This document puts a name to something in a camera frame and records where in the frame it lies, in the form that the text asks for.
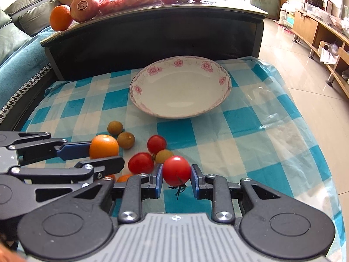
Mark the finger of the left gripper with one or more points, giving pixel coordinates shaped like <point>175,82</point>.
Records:
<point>71,151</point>
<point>99,168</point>

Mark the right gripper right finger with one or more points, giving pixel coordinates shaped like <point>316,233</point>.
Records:
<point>219,191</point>

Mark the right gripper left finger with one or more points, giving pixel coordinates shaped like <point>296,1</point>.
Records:
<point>136,189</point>

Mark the small orange mandarin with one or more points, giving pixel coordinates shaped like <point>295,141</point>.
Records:
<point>103,146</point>

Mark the red cherry tomato with stem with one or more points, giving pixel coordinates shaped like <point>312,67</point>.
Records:
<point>176,171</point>

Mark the yellow-green small fruit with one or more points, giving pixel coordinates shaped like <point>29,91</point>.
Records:
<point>163,155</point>

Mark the orange mandarin partly hidden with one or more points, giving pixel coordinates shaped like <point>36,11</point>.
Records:
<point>124,178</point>

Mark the brown-green small fruit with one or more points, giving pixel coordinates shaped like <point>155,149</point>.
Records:
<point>126,140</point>
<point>115,128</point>

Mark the blue checkered tablecloth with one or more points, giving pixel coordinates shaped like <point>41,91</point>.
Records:
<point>257,132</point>

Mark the blue sofa cover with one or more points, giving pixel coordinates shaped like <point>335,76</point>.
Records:
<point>22,70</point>

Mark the white floral plate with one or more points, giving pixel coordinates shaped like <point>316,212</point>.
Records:
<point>180,87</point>

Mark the orange on coffee table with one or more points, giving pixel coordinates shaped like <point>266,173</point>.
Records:
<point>60,18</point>

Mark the grey-green sofa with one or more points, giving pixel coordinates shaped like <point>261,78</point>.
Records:
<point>21,21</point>

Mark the red apple with sticker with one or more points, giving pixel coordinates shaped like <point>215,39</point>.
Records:
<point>83,10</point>

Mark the dark coffee table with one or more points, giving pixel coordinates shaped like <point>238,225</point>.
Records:
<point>133,39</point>

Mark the wooden tv cabinet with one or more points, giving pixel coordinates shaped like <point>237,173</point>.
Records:
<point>321,37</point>

